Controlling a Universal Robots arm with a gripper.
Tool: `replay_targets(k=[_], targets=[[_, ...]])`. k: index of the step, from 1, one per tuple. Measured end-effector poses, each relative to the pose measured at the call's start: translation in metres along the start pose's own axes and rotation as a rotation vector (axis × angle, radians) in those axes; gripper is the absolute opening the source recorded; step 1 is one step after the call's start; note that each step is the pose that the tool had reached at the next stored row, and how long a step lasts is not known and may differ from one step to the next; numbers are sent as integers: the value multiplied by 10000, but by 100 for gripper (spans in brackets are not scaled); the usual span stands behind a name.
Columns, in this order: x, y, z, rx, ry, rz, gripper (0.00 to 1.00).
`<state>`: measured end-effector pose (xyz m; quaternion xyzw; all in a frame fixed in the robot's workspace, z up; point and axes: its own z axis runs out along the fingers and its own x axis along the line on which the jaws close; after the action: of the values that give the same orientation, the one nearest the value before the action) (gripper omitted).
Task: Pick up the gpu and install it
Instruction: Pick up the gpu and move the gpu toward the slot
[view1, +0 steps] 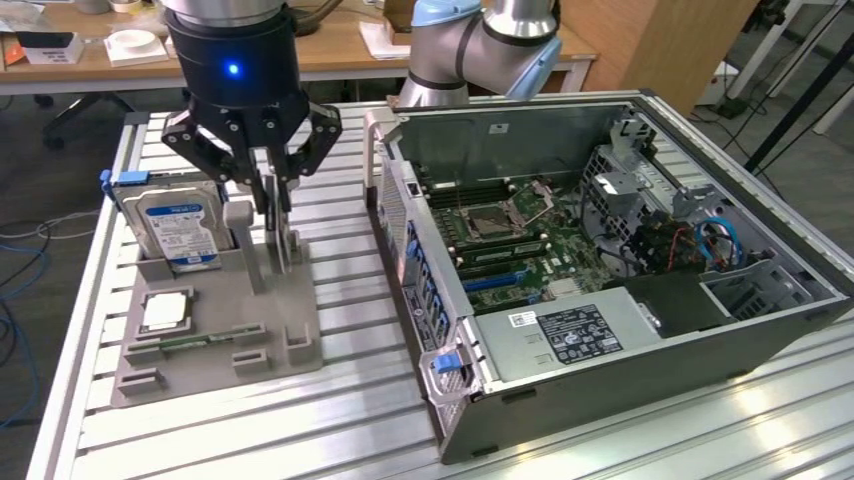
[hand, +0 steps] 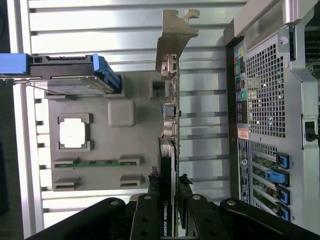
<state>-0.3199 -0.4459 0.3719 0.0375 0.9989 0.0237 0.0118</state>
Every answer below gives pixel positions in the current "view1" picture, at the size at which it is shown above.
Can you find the grey power supply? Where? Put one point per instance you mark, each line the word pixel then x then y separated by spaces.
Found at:
pixel 534 350

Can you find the metal socket cover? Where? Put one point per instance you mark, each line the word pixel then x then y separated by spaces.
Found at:
pixel 543 200

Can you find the CPU socket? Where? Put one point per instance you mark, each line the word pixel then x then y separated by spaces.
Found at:
pixel 490 222

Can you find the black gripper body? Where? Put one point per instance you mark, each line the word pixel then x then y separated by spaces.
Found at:
pixel 234 90

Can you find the green motherboard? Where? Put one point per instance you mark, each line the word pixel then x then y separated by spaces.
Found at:
pixel 567 250

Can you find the brown cardboard box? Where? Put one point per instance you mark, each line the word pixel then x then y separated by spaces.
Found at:
pixel 397 15

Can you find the grey parts rack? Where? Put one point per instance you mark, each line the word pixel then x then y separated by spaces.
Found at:
pixel 220 310

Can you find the silver disk bay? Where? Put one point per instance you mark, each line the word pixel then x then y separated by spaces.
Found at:
pixel 621 200

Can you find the green RAM stick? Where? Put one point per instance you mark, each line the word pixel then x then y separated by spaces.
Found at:
pixel 187 342
pixel 503 252

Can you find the open dark PC case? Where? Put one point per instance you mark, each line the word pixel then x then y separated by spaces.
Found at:
pixel 601 390

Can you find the graphics card with metal bracket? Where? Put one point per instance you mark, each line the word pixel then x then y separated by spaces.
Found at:
pixel 275 235

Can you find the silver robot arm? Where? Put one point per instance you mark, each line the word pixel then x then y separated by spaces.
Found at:
pixel 454 50

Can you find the silver chipset heatsink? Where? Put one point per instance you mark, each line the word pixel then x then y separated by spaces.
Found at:
pixel 569 289

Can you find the blue expansion slot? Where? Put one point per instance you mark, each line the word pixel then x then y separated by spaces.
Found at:
pixel 497 281

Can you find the hard disk with blue caddy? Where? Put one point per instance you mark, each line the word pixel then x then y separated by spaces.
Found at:
pixel 174 235

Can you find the silver CPU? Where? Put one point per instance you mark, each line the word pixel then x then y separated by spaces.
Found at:
pixel 163 312

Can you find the black power strip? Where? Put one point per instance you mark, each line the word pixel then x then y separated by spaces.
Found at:
pixel 730 109

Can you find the black round lamp base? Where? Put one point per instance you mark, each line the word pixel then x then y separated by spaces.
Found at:
pixel 311 27

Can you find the grey cup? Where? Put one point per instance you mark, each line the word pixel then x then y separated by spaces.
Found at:
pixel 92 6

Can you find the white box with black top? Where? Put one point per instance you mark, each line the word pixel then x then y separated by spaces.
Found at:
pixel 50 50

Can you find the white paper stack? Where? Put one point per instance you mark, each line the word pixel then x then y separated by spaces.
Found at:
pixel 383 45

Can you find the black stand pole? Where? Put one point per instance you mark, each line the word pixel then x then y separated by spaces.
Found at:
pixel 801 90

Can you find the white table frame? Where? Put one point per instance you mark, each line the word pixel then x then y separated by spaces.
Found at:
pixel 768 50

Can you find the wooden desk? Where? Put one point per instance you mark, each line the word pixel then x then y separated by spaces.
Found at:
pixel 100 75

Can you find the black office chair base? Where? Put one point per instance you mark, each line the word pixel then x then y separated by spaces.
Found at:
pixel 80 115

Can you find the white round dispenser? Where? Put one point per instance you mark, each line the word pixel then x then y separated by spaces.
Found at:
pixel 136 47

